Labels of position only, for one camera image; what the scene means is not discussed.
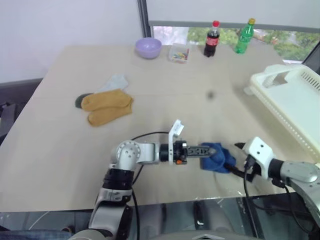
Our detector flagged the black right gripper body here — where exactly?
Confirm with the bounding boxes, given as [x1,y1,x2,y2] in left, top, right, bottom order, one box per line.
[245,159,264,182]

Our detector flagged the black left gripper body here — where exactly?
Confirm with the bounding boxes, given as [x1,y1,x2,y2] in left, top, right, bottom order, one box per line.
[173,140,190,165]

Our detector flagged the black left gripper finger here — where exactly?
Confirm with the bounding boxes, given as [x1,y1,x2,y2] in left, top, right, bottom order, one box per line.
[186,145,217,153]
[186,151,217,159]

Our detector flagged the clear box of coloured clips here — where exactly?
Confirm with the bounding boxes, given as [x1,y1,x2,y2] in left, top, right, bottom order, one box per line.
[167,42,192,65]

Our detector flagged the black rounded shape under table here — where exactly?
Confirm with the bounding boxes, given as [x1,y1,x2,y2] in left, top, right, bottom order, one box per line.
[193,199,207,227]

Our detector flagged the white plastic dish rack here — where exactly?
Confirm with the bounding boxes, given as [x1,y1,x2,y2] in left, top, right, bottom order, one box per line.
[244,63,320,164]

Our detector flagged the mustard yellow sock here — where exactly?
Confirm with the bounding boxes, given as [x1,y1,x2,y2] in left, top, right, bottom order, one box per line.
[81,89,135,112]
[87,104,134,128]

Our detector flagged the grey robot torso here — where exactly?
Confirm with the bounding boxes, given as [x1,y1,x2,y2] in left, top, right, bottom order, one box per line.
[71,227,259,240]

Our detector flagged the pale grey sock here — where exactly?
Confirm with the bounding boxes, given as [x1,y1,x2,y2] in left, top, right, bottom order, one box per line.
[98,73,130,93]

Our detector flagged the green bottle with yellow cap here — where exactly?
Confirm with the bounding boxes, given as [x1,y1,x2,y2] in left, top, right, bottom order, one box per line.
[234,17,257,55]

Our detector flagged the cola bottle with red cap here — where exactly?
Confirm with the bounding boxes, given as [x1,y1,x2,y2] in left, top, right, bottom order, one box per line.
[203,20,221,58]

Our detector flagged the purple plastic bowl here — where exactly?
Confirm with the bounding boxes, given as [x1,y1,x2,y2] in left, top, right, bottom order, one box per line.
[135,37,163,60]

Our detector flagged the black slanted bar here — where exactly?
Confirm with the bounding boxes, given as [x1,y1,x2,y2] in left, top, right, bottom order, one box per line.
[301,40,320,71]

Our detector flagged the white roller blind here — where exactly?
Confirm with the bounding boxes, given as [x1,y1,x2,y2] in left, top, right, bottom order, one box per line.
[146,0,320,33]

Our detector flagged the blue denim cloth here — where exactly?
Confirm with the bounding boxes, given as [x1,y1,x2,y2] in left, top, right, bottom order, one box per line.
[0,227,74,240]

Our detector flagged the dark grey chair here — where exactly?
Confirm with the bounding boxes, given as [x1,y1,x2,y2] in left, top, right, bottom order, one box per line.
[0,77,44,147]

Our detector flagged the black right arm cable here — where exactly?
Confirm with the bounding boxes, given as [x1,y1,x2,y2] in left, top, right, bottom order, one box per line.
[243,154,320,227]

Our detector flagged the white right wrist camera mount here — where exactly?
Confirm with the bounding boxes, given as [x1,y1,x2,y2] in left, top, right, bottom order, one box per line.
[240,136,276,181]

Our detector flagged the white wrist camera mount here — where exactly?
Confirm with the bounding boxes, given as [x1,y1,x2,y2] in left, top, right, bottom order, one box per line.
[167,119,189,166]
[240,136,276,181]

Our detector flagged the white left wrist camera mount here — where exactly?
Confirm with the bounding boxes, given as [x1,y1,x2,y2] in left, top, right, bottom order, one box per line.
[167,119,189,166]

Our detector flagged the dark window frame post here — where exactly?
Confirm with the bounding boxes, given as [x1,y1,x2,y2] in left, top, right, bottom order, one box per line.
[135,0,154,40]

